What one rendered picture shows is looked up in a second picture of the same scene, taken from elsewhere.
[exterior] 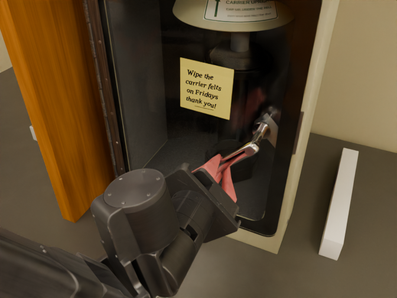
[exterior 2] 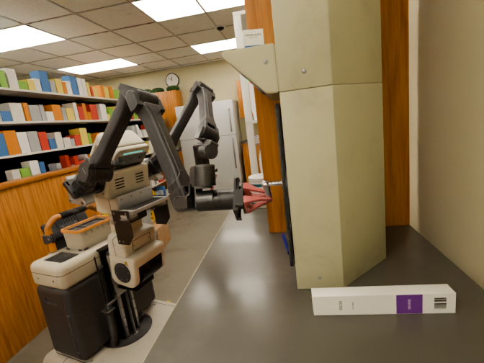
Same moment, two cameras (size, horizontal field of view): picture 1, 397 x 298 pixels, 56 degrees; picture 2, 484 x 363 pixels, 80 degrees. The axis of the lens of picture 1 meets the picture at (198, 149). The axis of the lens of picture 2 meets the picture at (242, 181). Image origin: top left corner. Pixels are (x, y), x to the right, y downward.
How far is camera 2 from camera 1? 0.76 m
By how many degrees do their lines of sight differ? 71
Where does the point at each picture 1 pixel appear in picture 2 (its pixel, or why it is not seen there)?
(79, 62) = not seen: hidden behind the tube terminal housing
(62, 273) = (176, 174)
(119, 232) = (191, 173)
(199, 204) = (228, 191)
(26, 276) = (171, 169)
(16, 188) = not seen: hidden behind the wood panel
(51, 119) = (266, 173)
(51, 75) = (271, 155)
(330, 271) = (302, 313)
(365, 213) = (387, 327)
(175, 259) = (201, 195)
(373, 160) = not seen: outside the picture
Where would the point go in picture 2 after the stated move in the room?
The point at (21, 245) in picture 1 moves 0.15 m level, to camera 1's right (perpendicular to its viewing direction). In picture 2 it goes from (176, 163) to (179, 170)
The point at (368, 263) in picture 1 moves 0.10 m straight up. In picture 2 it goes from (325, 332) to (322, 286)
